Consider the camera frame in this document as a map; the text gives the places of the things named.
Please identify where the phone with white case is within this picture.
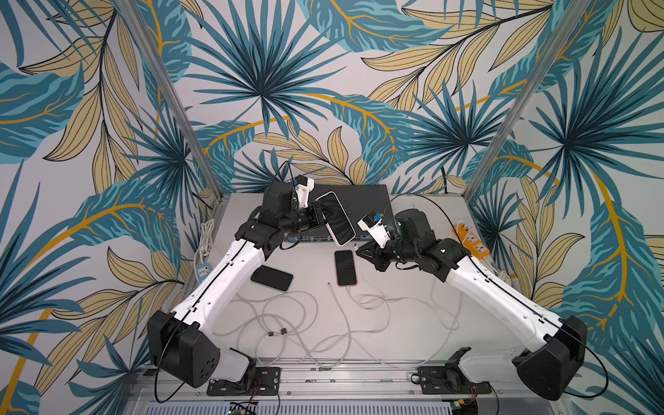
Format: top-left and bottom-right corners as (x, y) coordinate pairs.
(316, 191), (356, 247)

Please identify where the phone with pink case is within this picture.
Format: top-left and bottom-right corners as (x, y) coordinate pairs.
(335, 250), (357, 287)

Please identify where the white charging cable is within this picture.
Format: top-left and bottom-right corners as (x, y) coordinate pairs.
(289, 282), (364, 370)
(214, 289), (320, 364)
(344, 284), (463, 369)

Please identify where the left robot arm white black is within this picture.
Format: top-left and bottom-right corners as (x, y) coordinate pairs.
(147, 176), (325, 387)

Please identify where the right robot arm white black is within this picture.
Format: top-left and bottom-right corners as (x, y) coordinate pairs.
(356, 209), (587, 400)

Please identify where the phone with light blue case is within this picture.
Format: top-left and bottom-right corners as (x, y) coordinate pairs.
(250, 266), (293, 292)

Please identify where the orange power strip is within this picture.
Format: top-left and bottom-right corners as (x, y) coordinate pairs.
(455, 222), (490, 259)

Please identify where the light blue power strip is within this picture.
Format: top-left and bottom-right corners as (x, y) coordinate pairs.
(195, 262), (214, 284)

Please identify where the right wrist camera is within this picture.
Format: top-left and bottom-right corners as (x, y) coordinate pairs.
(358, 213), (392, 248)

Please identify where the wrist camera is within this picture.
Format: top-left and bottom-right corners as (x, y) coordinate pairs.
(292, 175), (315, 209)
(358, 213), (392, 248)

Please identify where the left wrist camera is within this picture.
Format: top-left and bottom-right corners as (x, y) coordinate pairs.
(292, 175), (315, 209)

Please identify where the grey network switch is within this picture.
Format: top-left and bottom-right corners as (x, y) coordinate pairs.
(309, 183), (397, 243)

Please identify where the white coiled power cord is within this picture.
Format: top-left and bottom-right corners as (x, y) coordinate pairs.
(194, 218), (216, 271)

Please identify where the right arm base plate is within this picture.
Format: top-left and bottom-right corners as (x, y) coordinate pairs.
(410, 365), (493, 397)

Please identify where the aluminium front rail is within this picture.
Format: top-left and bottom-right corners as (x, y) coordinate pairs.
(123, 361), (576, 414)

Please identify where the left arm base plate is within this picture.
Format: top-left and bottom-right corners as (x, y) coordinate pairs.
(207, 367), (282, 397)

